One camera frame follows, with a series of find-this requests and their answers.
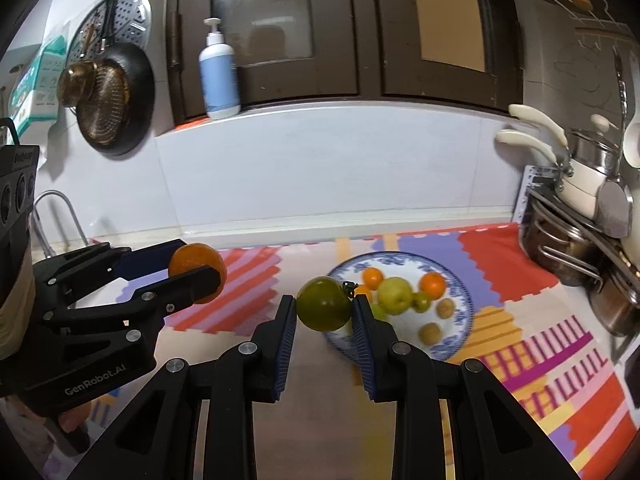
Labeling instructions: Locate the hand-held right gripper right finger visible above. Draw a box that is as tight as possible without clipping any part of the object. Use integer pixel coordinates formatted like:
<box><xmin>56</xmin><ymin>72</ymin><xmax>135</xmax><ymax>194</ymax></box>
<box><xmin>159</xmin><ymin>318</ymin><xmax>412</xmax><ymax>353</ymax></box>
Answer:
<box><xmin>351</xmin><ymin>296</ymin><xmax>583</xmax><ymax>480</ymax></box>

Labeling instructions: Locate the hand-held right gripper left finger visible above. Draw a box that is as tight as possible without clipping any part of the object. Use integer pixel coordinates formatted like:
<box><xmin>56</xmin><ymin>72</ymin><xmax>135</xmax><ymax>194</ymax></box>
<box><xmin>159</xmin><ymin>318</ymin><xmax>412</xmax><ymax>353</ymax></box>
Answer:
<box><xmin>65</xmin><ymin>294</ymin><xmax>298</xmax><ymax>480</ymax></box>

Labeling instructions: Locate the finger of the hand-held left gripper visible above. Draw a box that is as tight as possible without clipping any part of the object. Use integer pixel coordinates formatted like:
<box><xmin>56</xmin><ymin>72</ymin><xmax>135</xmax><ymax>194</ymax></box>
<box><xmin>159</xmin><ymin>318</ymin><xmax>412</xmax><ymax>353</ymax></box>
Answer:
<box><xmin>42</xmin><ymin>265</ymin><xmax>223</xmax><ymax>335</ymax></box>
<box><xmin>32</xmin><ymin>239</ymin><xmax>189</xmax><ymax>307</ymax></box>

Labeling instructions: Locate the orange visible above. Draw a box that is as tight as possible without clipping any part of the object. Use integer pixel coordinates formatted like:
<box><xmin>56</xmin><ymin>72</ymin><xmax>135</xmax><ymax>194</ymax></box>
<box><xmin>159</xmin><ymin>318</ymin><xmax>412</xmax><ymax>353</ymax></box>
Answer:
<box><xmin>168</xmin><ymin>242</ymin><xmax>228</xmax><ymax>305</ymax></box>

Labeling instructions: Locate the blue patterned white plate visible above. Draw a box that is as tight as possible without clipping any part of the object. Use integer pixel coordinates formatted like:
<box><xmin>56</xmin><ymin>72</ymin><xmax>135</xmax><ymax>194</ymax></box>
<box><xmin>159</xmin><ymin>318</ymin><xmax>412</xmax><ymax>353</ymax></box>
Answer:
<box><xmin>320</xmin><ymin>251</ymin><xmax>474</xmax><ymax>363</ymax></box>

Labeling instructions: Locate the large green tomato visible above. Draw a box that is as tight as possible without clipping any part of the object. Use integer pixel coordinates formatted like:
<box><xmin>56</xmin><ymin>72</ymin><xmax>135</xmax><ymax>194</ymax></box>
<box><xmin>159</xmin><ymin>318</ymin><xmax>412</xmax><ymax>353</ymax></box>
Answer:
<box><xmin>296</xmin><ymin>276</ymin><xmax>358</xmax><ymax>332</ymax></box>

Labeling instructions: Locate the large yellow-green citrus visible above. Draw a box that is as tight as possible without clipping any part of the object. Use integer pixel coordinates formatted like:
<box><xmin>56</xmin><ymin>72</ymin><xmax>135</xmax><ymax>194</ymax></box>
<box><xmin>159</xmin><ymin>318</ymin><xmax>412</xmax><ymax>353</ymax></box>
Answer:
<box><xmin>377</xmin><ymin>276</ymin><xmax>415</xmax><ymax>316</ymax></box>

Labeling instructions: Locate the tangerine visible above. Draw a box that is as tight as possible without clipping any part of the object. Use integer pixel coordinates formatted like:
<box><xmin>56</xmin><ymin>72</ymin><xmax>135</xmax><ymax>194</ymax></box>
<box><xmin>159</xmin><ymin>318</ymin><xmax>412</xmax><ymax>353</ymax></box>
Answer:
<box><xmin>419</xmin><ymin>271</ymin><xmax>447</xmax><ymax>299</ymax></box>

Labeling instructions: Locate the chrome arched faucet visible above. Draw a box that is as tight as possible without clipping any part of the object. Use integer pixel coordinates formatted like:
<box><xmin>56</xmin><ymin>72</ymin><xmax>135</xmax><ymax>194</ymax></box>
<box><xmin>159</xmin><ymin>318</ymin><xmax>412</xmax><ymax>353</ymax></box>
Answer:
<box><xmin>32</xmin><ymin>190</ymin><xmax>91</xmax><ymax>256</ymax></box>

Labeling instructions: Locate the brass mesh strainer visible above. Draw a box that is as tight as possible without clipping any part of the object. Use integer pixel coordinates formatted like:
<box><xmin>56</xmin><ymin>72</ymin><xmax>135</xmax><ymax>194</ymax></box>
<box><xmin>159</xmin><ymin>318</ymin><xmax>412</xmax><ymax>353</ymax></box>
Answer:
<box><xmin>82</xmin><ymin>65</ymin><xmax>132</xmax><ymax>142</ymax></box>

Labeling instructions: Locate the black frying pan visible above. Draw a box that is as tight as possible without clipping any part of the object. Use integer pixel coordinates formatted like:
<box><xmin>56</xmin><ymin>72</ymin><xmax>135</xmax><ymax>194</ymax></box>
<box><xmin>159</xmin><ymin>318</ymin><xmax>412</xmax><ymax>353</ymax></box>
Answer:
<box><xmin>76</xmin><ymin>41</ymin><xmax>156</xmax><ymax>157</ymax></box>

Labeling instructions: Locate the brass ladle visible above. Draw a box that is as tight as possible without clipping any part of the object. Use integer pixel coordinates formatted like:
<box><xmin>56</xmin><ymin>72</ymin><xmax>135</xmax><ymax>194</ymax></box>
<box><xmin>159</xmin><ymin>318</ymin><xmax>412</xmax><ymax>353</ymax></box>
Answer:
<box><xmin>56</xmin><ymin>61</ymin><xmax>98</xmax><ymax>108</ymax></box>

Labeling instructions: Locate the white blue pump bottle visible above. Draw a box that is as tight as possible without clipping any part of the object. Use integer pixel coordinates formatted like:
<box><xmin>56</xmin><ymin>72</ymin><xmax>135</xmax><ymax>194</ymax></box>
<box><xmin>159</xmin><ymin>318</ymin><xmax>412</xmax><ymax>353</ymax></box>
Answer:
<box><xmin>198</xmin><ymin>17</ymin><xmax>242</xmax><ymax>121</ymax></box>

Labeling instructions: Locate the colourful striped mat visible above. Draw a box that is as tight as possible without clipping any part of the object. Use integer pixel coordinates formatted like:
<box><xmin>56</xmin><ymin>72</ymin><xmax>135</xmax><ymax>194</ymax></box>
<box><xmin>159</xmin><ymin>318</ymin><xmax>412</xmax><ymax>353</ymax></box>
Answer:
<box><xmin>40</xmin><ymin>224</ymin><xmax>640</xmax><ymax>480</ymax></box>

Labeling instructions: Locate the green white packet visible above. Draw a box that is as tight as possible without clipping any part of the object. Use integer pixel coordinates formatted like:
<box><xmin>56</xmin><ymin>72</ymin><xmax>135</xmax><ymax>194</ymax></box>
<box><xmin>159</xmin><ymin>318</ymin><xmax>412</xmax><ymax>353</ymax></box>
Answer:
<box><xmin>10</xmin><ymin>35</ymin><xmax>68</xmax><ymax>128</ymax></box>

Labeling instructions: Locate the large steel pot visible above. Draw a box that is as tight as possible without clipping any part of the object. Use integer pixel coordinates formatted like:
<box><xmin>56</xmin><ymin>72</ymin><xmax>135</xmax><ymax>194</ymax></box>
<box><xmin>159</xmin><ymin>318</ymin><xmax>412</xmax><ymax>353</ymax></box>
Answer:
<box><xmin>519</xmin><ymin>200</ymin><xmax>603</xmax><ymax>287</ymax></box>
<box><xmin>589</xmin><ymin>260</ymin><xmax>640</xmax><ymax>338</ymax></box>

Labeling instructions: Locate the perforated metal steamer tray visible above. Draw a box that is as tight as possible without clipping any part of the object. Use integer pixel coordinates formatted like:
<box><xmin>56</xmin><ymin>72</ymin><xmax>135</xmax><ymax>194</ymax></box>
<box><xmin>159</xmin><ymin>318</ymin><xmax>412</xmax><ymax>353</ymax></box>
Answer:
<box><xmin>66</xmin><ymin>0</ymin><xmax>152</xmax><ymax>68</ymax></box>

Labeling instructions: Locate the steel pot lid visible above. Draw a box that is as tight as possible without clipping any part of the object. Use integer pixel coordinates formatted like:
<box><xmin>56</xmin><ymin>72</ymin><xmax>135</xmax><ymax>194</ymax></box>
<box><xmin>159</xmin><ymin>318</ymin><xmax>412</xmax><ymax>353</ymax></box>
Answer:
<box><xmin>597</xmin><ymin>180</ymin><xmax>633</xmax><ymax>240</ymax></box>

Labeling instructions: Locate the dark brown wooden cabinet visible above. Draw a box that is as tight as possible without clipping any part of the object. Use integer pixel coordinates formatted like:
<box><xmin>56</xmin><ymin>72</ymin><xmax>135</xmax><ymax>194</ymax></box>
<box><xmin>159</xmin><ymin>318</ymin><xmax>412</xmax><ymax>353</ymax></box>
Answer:
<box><xmin>165</xmin><ymin>0</ymin><xmax>523</xmax><ymax>126</ymax></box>

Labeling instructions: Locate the steel pot with lid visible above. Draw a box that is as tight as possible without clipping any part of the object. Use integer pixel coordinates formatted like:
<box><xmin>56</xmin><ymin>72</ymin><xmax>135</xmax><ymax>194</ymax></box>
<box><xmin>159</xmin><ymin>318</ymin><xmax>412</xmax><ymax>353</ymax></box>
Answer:
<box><xmin>567</xmin><ymin>127</ymin><xmax>623</xmax><ymax>177</ymax></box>

